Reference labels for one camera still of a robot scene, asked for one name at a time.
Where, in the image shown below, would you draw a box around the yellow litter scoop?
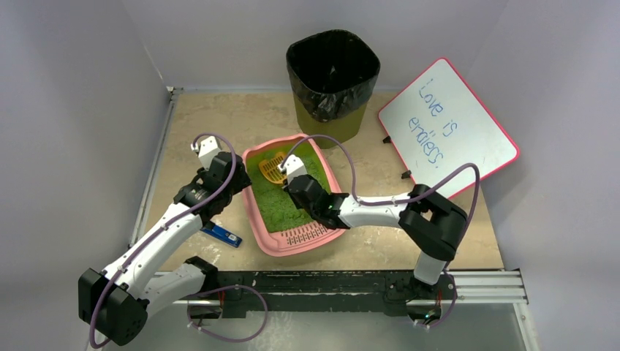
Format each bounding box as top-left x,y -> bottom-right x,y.
258,151 -> 286,186

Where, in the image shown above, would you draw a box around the pink and green litter box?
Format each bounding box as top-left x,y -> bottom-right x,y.
241,133 -> 344,257

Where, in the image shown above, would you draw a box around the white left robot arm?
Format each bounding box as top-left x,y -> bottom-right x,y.
77,150 -> 251,350

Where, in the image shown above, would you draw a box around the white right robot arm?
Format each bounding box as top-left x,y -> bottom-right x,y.
284,175 -> 471,285

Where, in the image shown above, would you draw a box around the green cat litter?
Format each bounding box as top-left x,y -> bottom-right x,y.
245,142 -> 330,233

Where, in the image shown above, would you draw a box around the blue and black stapler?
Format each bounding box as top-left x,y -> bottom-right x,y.
201,222 -> 243,248

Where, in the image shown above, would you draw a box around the olive green trash bin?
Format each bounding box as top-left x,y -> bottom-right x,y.
293,96 -> 368,143

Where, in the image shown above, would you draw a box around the black trash bag liner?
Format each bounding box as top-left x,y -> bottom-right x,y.
285,29 -> 381,123

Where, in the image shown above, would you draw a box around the pink framed whiteboard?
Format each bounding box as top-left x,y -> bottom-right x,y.
378,58 -> 520,186

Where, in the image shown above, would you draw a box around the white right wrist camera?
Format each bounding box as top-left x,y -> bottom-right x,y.
277,155 -> 308,186

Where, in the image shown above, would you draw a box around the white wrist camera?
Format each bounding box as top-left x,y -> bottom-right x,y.
277,155 -> 308,186
191,136 -> 222,170

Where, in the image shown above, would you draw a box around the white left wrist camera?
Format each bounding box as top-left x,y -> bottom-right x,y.
191,136 -> 222,170

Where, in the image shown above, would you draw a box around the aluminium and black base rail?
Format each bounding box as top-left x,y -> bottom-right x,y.
99,269 -> 529,321

